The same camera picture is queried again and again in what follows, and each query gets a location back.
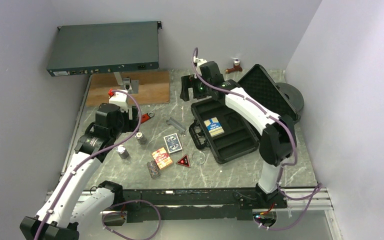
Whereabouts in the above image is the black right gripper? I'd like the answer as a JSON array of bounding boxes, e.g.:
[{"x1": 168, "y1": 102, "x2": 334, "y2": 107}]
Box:
[{"x1": 179, "y1": 74, "x2": 212, "y2": 102}]

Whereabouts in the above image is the blue 10 chip stack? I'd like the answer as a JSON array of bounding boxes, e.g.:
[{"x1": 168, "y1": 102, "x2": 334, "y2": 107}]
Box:
[{"x1": 134, "y1": 131, "x2": 148, "y2": 145}]

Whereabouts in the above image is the blue playing card deck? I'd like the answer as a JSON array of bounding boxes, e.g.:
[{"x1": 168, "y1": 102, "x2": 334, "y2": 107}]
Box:
[{"x1": 163, "y1": 133, "x2": 183, "y2": 154}]

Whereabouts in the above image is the black poker set case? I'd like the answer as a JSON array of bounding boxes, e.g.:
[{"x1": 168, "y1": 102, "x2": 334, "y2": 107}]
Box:
[{"x1": 180, "y1": 61, "x2": 300, "y2": 167}]

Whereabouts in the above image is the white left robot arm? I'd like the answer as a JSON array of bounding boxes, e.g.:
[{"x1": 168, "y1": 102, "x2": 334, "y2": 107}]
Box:
[{"x1": 19, "y1": 103, "x2": 142, "y2": 240}]

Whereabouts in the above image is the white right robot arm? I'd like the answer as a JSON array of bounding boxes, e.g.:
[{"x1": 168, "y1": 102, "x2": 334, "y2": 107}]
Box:
[{"x1": 180, "y1": 56, "x2": 299, "y2": 208}]

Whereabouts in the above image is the blue texas holdem booklet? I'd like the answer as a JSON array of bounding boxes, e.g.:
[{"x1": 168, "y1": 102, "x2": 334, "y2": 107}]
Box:
[{"x1": 204, "y1": 117, "x2": 225, "y2": 138}]

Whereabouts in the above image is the purple 500 chip stack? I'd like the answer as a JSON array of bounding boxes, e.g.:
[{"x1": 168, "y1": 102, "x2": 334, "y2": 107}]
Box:
[{"x1": 115, "y1": 145, "x2": 130, "y2": 160}]

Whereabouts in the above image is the brown wooden board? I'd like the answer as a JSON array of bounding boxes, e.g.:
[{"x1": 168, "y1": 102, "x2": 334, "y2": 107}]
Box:
[{"x1": 85, "y1": 70, "x2": 170, "y2": 107}]

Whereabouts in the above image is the grey metal stand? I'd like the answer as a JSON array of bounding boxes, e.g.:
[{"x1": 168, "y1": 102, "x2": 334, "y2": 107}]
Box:
[{"x1": 113, "y1": 72, "x2": 139, "y2": 94}]

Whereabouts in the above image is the brown bottle with cap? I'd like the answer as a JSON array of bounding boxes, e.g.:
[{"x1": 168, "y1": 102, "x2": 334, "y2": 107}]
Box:
[{"x1": 225, "y1": 58, "x2": 243, "y2": 74}]

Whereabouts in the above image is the red playing card deck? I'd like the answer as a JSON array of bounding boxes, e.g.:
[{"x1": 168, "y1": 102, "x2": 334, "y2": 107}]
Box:
[{"x1": 151, "y1": 147, "x2": 174, "y2": 170}]

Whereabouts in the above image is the multicolour lying chip stack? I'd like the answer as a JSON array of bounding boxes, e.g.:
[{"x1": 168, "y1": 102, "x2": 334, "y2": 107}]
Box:
[{"x1": 146, "y1": 160, "x2": 161, "y2": 179}]

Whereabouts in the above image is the dark green rack server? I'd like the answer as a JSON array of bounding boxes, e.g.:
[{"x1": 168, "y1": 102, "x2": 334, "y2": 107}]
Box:
[{"x1": 46, "y1": 20, "x2": 162, "y2": 77}]

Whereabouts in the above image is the clear round disc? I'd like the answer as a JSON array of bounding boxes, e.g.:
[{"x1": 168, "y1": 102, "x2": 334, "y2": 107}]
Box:
[{"x1": 191, "y1": 151, "x2": 207, "y2": 166}]

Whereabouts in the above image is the red triangular dealer button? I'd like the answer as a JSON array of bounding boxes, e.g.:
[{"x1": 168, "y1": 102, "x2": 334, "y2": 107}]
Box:
[{"x1": 176, "y1": 154, "x2": 191, "y2": 168}]

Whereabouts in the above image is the dark grey round disc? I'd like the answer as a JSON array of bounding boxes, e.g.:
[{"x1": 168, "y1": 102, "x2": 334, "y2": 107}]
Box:
[{"x1": 276, "y1": 82, "x2": 305, "y2": 112}]

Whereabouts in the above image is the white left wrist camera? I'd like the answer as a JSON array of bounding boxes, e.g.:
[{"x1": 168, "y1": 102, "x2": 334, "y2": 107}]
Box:
[{"x1": 108, "y1": 89, "x2": 129, "y2": 112}]

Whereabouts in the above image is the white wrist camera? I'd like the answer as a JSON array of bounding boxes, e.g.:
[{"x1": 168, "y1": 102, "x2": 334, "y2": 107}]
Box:
[
  {"x1": 108, "y1": 89, "x2": 129, "y2": 112},
  {"x1": 192, "y1": 56, "x2": 208, "y2": 70}
]

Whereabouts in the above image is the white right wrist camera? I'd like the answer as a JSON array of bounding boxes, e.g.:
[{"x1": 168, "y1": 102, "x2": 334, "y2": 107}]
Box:
[{"x1": 192, "y1": 56, "x2": 208, "y2": 70}]

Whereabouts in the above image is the red handled adjustable wrench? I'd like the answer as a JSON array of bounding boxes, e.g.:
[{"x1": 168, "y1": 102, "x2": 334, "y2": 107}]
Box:
[{"x1": 140, "y1": 112, "x2": 155, "y2": 124}]

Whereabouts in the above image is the grey plastic bracket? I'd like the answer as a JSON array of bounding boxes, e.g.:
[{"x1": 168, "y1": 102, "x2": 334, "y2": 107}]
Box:
[{"x1": 166, "y1": 117, "x2": 187, "y2": 135}]

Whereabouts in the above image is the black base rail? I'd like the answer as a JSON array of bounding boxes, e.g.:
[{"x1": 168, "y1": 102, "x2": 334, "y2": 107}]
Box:
[{"x1": 106, "y1": 187, "x2": 288, "y2": 223}]

